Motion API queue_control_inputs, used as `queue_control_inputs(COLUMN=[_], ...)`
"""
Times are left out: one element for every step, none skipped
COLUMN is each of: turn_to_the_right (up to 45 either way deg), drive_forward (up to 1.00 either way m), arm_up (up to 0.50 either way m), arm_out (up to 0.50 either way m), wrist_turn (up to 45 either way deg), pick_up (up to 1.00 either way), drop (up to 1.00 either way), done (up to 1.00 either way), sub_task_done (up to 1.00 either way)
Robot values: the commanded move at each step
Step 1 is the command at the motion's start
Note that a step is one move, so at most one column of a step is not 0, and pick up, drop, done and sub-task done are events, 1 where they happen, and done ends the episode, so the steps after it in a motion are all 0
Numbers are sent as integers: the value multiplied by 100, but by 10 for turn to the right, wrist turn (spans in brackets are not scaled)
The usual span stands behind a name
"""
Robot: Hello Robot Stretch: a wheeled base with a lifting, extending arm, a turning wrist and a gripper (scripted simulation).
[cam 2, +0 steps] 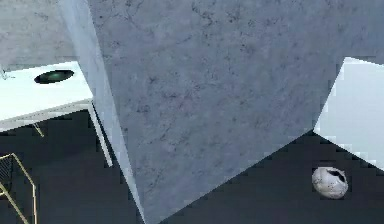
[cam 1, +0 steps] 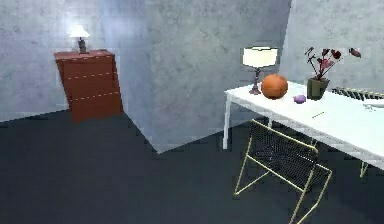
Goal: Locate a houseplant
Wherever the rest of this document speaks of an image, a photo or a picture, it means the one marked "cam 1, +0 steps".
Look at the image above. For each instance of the wide white shade table lamp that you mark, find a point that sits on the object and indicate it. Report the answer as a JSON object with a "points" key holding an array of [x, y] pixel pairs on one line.
{"points": [[259, 57]]}

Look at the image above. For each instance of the white table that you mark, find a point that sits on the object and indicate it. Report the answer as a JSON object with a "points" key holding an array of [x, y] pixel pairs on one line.
{"points": [[336, 121]]}

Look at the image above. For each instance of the small purple round object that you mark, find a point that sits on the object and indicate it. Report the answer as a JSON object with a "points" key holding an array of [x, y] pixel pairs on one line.
{"points": [[299, 99]]}

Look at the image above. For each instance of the red-brown chest of drawers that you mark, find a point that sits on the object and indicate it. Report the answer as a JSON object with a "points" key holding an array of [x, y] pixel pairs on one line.
{"points": [[90, 85]]}

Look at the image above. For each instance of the orange basketball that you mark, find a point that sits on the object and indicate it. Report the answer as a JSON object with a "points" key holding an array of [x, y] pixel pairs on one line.
{"points": [[274, 86]]}

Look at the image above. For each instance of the thin dark pencil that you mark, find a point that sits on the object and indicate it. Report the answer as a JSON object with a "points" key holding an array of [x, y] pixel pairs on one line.
{"points": [[317, 115]]}

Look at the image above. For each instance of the small white shade table lamp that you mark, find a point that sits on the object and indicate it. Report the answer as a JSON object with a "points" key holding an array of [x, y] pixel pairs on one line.
{"points": [[80, 32]]}

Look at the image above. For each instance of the black mesh yellow-frame chair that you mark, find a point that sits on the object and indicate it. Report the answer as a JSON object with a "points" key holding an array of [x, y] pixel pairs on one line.
{"points": [[286, 156]]}

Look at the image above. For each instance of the red-leaved houseplant in green pot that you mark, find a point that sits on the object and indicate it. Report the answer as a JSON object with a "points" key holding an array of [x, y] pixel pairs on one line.
{"points": [[318, 87]]}

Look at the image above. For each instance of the dark keyboard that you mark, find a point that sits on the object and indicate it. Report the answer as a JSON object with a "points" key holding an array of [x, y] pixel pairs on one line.
{"points": [[358, 93]]}

